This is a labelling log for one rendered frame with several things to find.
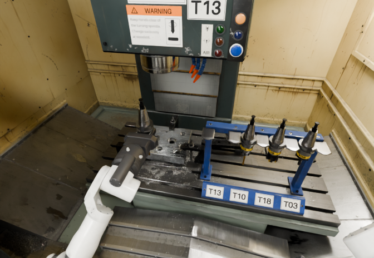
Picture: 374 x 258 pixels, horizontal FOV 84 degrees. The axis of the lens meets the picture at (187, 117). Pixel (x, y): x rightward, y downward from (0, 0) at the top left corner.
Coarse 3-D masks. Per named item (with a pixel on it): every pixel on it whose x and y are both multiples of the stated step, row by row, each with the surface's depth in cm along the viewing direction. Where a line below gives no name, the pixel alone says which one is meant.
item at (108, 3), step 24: (96, 0) 57; (120, 0) 56; (96, 24) 61; (120, 24) 60; (192, 24) 56; (216, 24) 55; (120, 48) 64; (144, 48) 63; (168, 48) 61; (192, 48) 60; (216, 48) 58
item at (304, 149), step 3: (303, 138) 82; (300, 141) 81; (300, 144) 80; (315, 144) 80; (300, 147) 80; (303, 147) 78; (306, 147) 78; (315, 147) 78; (300, 150) 80; (303, 150) 79; (306, 150) 78; (309, 150) 79; (312, 150) 77; (315, 150) 78; (312, 153) 79
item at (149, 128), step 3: (150, 120) 78; (138, 123) 77; (150, 123) 77; (138, 126) 75; (147, 126) 75; (150, 126) 76; (153, 126) 78; (138, 129) 76; (141, 129) 76; (144, 129) 75; (147, 129) 75; (150, 129) 77; (144, 132) 76; (147, 132) 76
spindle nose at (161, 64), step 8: (144, 56) 79; (152, 56) 77; (160, 56) 77; (168, 56) 78; (144, 64) 81; (152, 64) 79; (160, 64) 79; (168, 64) 80; (176, 64) 83; (152, 72) 81; (160, 72) 81; (168, 72) 82
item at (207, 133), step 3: (204, 129) 89; (207, 129) 89; (210, 129) 89; (213, 129) 89; (204, 132) 87; (207, 132) 87; (210, 132) 87; (213, 132) 87; (201, 135) 86; (204, 135) 86; (207, 135) 86; (210, 135) 86; (213, 135) 86; (204, 138) 85; (207, 138) 84; (210, 138) 84; (213, 138) 85
